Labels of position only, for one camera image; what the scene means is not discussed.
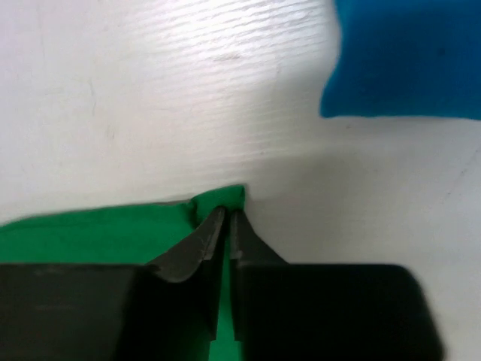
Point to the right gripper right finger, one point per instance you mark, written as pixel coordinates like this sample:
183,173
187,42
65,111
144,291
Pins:
288,311

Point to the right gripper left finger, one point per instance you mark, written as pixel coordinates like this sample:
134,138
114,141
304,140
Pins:
165,309

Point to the green t shirt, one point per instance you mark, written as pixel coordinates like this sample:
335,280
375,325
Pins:
130,234

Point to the blue folded t shirt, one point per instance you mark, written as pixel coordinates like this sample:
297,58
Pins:
406,58

